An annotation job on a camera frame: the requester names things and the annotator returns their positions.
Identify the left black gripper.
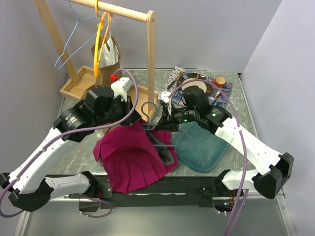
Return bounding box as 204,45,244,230
95,94,142,126

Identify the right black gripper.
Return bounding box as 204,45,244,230
155,102,198,132

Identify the teal plastic hanger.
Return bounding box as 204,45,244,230
140,101,188,148

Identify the magenta garment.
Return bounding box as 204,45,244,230
93,120,178,193

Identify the tan skirt with white lining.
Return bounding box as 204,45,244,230
89,36,122,89

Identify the yellow plastic hanger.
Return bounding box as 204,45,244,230
94,0,114,78

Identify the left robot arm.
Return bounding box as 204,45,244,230
0,82,141,212

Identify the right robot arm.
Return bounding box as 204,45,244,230
156,86,294,199

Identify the teal plastic basket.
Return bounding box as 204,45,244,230
171,122,229,173

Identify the dark green pen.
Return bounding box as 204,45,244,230
167,80,176,89

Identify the wooden clothes rack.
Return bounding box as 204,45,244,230
34,0,158,116

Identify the brown rimmed ceramic plate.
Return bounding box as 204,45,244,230
176,72,213,96

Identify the orange ceramic cup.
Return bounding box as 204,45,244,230
212,76,226,88

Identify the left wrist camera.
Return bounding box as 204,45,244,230
110,74,133,102

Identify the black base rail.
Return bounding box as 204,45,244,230
68,174,247,214

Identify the light blue wire hanger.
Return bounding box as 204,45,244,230
54,0,99,70

